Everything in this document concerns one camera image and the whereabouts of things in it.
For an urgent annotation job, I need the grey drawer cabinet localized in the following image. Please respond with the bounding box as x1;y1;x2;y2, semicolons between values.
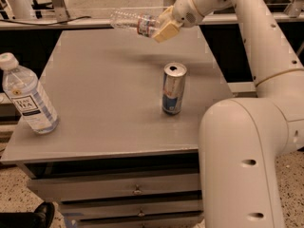
0;26;236;228

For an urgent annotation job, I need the black cable on rail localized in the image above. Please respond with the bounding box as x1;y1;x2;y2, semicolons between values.
0;15;93;27

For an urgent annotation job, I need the grey drawer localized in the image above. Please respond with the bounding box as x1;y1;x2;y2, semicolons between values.
77;213;203;228
60;198;202;220
28;173;200;202

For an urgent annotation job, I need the silver blue drink can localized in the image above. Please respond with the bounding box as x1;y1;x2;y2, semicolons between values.
162;63;187;115

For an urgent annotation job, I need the grey metal rail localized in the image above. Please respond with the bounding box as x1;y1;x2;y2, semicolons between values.
0;12;304;30

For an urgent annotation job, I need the top grey drawer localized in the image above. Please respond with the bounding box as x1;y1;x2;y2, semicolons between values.
28;173;200;202

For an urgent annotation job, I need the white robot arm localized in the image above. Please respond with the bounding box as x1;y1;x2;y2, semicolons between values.
156;0;304;228

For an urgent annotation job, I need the black shoe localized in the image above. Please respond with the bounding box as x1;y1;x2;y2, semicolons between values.
0;202;55;228

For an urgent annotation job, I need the bottom grey drawer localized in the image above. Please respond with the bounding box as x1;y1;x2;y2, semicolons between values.
77;213;203;228

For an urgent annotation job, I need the blue labelled plastic bottle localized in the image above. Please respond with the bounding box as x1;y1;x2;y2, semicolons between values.
0;52;59;134

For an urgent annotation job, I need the white pipe top left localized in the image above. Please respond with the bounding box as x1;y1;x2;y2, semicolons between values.
6;0;36;20

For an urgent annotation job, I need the middle grey drawer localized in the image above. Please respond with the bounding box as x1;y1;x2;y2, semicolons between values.
60;198;202;220

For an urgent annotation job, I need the clear water bottle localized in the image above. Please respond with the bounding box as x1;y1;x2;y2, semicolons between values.
110;9;161;38

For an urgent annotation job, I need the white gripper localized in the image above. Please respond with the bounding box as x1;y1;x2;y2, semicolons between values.
153;0;204;43

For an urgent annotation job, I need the grey metal bracket post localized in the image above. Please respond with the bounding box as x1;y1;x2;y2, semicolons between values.
51;0;69;22

